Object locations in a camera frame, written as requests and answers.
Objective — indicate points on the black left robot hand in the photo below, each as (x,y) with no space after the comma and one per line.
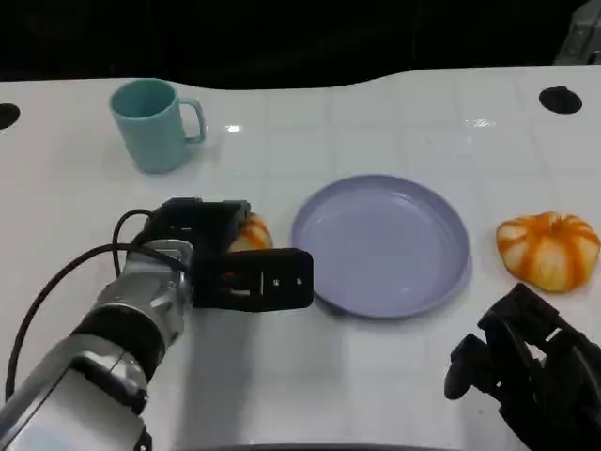
(253,282)

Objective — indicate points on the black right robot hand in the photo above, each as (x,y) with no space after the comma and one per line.
(554,385)

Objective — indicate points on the orange and white bread roll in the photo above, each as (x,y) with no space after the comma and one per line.
(547,253)
(256,235)

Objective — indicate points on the lilac plate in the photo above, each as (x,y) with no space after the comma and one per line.
(389,249)

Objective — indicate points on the pale green mug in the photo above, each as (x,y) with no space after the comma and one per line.
(155,141)

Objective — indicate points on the grey metal frame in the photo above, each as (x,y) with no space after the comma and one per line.
(582,33)

